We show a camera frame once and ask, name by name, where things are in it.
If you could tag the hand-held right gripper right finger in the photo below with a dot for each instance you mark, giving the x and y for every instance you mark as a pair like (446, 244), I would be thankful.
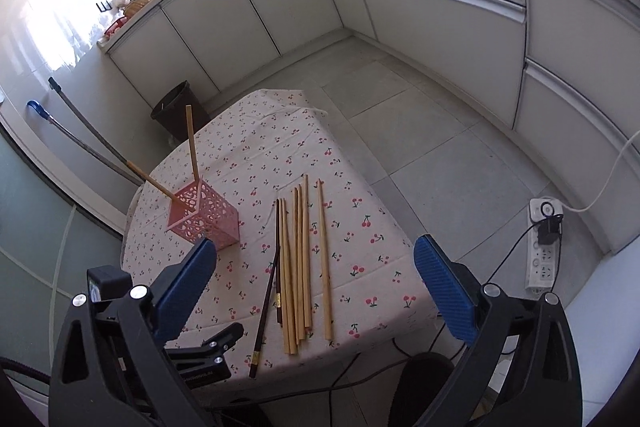
(445, 289)

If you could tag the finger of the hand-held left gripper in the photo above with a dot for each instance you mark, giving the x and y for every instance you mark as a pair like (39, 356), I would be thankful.
(210, 349)

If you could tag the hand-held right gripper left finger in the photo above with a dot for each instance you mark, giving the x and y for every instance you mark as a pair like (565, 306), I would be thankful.
(185, 289)

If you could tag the dark brown chopstick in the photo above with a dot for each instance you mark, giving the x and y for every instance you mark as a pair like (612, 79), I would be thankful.
(265, 312)
(278, 227)

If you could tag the pink perforated chopstick holder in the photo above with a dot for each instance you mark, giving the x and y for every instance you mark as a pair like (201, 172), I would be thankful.
(210, 217)

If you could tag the frosted glass door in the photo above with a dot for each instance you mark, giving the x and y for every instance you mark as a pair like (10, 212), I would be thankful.
(35, 227)

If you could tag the black stool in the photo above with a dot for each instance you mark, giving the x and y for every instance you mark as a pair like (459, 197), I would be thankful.
(425, 387)

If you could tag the white power strip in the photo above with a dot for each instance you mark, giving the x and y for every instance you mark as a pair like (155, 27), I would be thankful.
(542, 267)

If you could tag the black plug adapter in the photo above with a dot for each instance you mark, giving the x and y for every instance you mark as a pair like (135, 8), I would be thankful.
(550, 229)

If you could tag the cherry print tablecloth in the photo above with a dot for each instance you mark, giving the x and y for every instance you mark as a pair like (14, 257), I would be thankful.
(250, 147)

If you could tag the dark brown trash bin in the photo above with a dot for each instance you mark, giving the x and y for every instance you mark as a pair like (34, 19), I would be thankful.
(175, 112)

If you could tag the red basket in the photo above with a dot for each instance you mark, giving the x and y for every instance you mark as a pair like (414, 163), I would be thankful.
(116, 28)

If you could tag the white base cabinet row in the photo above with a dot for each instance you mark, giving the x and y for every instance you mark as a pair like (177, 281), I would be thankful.
(210, 17)

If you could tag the small black rack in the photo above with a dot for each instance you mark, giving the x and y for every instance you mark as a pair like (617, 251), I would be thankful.
(102, 6)

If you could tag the wicker basket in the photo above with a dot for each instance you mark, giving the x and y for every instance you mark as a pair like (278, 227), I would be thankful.
(142, 2)

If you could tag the white tall cabinet wall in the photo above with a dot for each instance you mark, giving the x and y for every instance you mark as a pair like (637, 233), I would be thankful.
(475, 7)

